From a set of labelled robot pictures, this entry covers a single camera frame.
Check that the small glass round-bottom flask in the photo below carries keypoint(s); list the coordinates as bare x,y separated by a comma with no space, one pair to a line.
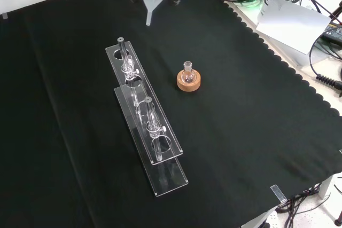
188,75

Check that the pale board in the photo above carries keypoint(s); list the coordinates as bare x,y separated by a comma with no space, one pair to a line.
291,22

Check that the black power adapter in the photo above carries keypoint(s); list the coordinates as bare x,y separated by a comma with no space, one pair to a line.
333,33

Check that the white table leg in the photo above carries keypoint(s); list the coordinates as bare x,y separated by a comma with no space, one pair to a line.
327,186

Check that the clear tape strip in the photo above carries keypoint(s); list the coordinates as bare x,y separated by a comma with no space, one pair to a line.
4,15
278,193

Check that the white power strip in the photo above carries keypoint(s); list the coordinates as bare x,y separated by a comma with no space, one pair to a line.
263,218

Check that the black cloth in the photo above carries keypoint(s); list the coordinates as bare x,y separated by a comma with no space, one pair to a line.
240,110

